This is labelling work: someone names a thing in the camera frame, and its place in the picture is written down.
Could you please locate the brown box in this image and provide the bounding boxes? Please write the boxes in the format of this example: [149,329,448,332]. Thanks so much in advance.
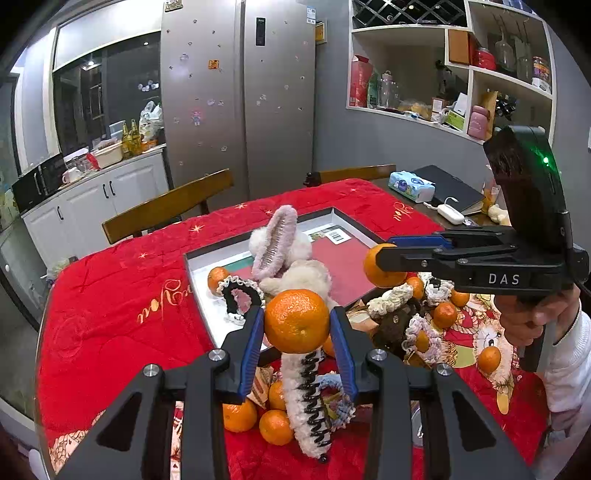
[448,30,476,65]

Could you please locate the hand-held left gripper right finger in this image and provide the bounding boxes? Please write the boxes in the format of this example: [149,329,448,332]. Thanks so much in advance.
[329,305,536,480]

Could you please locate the person's right forearm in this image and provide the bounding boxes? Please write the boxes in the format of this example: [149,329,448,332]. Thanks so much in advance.
[533,302,591,480]

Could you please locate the pink container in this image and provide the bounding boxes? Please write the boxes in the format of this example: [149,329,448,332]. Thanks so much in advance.
[467,105,494,139]

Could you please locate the black microwave oven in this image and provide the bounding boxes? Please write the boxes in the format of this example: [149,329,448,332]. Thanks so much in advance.
[11,152,66,214]

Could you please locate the red paper sheet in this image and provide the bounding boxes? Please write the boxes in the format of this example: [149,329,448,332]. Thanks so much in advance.
[309,235,384,310]

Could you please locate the white plastic bag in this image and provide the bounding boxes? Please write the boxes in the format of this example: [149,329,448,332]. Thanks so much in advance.
[139,100,164,144]

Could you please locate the green packet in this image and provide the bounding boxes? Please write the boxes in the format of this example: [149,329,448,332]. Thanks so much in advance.
[367,71,382,109]

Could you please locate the blue tissue pack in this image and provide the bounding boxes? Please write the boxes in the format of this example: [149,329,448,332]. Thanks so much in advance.
[388,170,436,203]

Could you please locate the wooden chair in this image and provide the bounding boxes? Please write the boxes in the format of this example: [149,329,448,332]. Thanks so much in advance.
[102,168,235,245]
[318,164,398,185]

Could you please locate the red printed blanket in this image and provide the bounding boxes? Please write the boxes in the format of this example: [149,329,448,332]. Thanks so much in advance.
[36,178,550,480]

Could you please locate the white charger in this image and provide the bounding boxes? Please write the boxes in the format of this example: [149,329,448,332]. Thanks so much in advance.
[436,203,465,225]

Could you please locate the white green box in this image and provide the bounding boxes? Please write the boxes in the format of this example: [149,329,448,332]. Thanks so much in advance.
[443,92,472,131]

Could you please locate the pink white crochet scrunchie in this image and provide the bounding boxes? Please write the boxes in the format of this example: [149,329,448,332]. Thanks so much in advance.
[401,314,441,367]

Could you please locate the person's right hand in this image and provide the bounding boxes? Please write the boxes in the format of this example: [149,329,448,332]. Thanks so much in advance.
[493,288,581,347]

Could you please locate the round mandarin orange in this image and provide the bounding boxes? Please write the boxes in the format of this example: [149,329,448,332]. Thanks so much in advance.
[363,243,408,289]
[207,266,230,296]
[264,288,331,355]

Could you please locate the brown paper bag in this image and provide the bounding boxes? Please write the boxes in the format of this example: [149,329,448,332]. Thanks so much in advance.
[480,91,499,130]

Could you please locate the pink fluffy hair claw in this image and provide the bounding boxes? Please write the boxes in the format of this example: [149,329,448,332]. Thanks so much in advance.
[252,204,298,280]

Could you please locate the jar with colourful label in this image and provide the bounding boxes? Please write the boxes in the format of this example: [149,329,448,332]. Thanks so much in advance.
[531,56,552,93]

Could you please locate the pile of mandarins and clips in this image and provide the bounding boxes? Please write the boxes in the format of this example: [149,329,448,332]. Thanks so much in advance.
[222,276,503,447]

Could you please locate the white kitchen cabinet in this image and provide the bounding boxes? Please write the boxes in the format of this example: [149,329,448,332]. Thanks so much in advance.
[21,145,169,264]

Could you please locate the clear glass bottle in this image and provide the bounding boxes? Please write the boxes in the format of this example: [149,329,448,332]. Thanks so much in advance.
[379,70,400,109]

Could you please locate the white fluffy black-toothed hair claw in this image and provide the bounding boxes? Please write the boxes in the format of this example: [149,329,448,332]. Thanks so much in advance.
[281,348,333,463]

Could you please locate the bag of green vegetables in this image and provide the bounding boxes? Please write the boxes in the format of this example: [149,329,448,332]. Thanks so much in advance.
[46,258,75,280]

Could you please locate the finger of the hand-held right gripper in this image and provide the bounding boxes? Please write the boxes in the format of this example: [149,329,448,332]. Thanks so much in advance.
[375,246,459,283]
[388,227,515,254]

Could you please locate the bread loaves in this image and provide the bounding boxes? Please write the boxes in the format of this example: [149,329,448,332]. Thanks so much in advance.
[398,99,432,116]

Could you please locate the cream plastic basin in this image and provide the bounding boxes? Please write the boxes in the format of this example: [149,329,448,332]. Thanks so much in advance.
[92,145,124,169]

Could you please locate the black lace-trimmed scrunchie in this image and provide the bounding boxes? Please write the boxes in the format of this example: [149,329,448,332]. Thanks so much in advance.
[216,275,265,326]

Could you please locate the brown snack packet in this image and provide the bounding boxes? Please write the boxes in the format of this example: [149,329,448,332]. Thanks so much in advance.
[252,364,273,409]
[346,300,382,333]

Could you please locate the cream lace scrunchie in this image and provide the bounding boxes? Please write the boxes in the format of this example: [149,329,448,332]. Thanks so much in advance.
[367,282,414,319]

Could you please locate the white wall shelf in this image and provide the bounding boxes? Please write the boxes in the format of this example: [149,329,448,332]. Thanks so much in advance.
[346,0,555,146]

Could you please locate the silver refrigerator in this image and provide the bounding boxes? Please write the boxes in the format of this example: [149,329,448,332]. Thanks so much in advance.
[159,0,319,204]

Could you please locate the grey cardboard box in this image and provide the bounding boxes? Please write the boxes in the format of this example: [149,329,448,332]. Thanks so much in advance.
[184,207,393,365]

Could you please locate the red gift box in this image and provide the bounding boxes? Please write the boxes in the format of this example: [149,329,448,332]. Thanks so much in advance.
[348,55,374,108]

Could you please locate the blue purple crochet scrunchie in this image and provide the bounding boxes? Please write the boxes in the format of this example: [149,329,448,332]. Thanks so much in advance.
[314,373,358,432]

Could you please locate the black laptop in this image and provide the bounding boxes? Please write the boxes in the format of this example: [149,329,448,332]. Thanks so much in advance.
[411,165,485,215]

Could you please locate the large clear glass jar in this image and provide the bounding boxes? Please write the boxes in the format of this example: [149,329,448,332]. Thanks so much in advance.
[515,34,534,81]
[495,30,518,72]

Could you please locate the cream fluffy hair claw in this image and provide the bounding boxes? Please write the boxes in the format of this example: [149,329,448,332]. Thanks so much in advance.
[261,259,340,310]

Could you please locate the white black scrunchie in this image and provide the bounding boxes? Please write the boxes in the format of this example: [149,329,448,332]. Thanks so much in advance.
[424,274,455,305]

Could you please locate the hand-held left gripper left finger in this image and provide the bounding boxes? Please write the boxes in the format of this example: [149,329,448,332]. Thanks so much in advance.
[55,305,266,480]

